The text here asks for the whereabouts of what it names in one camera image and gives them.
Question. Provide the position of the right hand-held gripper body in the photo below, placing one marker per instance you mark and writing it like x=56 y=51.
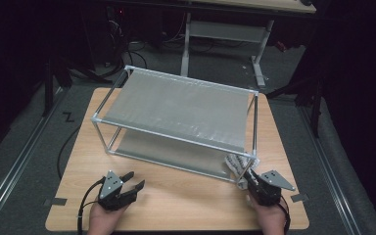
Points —
x=272 y=184

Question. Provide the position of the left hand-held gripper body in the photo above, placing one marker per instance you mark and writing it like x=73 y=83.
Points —
x=111 y=187

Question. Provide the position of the grey two-tier metal rack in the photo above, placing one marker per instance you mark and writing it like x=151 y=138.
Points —
x=182 y=107

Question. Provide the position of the grey tape piece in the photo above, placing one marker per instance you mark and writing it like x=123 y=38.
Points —
x=55 y=201
x=299 y=197

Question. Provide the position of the black metal stand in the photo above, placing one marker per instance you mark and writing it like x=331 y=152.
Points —
x=315 y=114
x=48 y=91

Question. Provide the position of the small red object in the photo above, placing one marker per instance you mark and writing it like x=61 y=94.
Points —
x=280 y=46

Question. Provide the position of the desk with white legs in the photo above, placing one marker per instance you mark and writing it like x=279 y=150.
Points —
x=228 y=31

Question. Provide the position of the metal floor rail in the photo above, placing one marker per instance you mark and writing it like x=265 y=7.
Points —
x=13 y=173
x=331 y=176

